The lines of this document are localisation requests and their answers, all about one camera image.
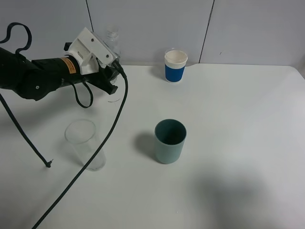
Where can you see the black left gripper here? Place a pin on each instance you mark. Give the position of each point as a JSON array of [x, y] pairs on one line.
[[66, 71]]

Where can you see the clear bottle with green label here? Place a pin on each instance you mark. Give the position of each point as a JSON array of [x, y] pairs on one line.
[[112, 40]]

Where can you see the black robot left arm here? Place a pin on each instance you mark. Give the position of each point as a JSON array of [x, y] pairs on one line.
[[35, 79]]

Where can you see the blue and white paper cup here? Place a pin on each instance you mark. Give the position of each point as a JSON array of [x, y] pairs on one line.
[[174, 62]]

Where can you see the teal green plastic cup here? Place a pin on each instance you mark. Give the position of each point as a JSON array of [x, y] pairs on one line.
[[169, 135]]

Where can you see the tall clear drinking glass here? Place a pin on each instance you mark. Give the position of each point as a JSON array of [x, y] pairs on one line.
[[83, 137]]

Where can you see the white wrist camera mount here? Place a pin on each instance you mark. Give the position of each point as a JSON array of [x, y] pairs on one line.
[[90, 51]]

